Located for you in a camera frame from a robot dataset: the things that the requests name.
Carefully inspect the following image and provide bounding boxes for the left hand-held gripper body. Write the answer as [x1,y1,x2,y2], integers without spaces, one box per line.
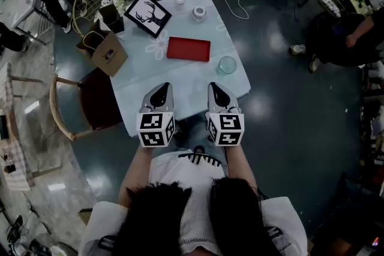
[136,106,176,148]

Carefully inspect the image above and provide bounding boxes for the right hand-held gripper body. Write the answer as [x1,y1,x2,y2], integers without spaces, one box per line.
[205,110,245,147]

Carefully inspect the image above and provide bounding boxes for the clear glass cup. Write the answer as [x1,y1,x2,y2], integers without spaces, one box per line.
[216,56,238,76]

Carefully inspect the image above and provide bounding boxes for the red rectangular tray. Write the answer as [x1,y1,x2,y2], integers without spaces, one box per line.
[166,36,212,63]

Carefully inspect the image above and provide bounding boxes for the person's right forearm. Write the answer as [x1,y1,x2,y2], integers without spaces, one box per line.
[224,145,259,189]

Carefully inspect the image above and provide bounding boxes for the person's left forearm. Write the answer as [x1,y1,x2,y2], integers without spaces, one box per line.
[118,146,157,207]

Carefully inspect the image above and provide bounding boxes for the pale blue tablecloth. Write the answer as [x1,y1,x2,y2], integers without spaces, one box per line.
[109,0,252,138]

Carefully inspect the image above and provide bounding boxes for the person's blue jeans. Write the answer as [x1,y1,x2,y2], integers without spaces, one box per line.
[152,115,229,159]

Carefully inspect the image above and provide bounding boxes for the wooden chair with dark seat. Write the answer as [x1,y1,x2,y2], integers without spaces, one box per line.
[49,67,124,141]

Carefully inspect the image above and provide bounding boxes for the person's white top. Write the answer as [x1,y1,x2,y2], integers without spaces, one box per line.
[78,149,308,256]

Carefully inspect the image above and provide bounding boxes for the brown paper bag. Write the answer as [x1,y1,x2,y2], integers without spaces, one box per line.
[76,19,129,78]

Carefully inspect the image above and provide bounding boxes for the black square box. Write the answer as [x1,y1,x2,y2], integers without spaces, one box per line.
[98,3,125,34]

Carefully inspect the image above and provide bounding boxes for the black framed deer picture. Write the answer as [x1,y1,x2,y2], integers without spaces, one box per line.
[123,0,173,39]

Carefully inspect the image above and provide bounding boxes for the white flower bunch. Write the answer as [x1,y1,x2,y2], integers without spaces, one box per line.
[112,0,134,17]

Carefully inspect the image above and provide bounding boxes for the wooden slatted board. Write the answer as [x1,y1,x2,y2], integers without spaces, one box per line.
[77,208,94,225]

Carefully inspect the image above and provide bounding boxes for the checked seat cushion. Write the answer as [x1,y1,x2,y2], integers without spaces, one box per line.
[316,0,343,19]

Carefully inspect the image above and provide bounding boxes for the table with checked cloth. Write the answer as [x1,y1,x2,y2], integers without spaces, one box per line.
[0,62,35,192]

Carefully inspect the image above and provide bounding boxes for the black rectangular box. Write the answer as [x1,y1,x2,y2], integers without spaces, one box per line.
[0,115,10,141]

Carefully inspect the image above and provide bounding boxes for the gold wire chair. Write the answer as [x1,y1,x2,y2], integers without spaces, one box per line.
[72,0,154,38]

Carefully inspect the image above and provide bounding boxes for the white table with metal frame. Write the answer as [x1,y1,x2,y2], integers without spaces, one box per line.
[11,0,56,46]

